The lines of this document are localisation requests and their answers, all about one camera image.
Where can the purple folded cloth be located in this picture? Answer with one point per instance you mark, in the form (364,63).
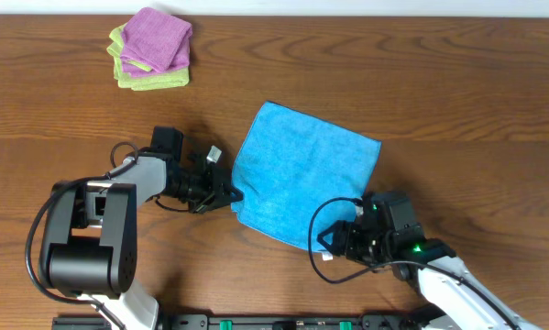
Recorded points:
(154,43)

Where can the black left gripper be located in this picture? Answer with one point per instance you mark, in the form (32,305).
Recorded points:
(210,189)

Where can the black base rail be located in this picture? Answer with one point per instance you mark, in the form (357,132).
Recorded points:
(374,321)

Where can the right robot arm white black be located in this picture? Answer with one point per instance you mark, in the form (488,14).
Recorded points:
(457,299)

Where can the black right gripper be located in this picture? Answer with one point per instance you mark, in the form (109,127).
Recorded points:
(344,239)

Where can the green folded cloth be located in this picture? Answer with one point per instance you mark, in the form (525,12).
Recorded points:
(166,80)

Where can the blue microfibre cloth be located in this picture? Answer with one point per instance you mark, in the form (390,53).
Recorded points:
(298,174)

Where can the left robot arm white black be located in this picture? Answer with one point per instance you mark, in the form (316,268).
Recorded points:
(88,253)

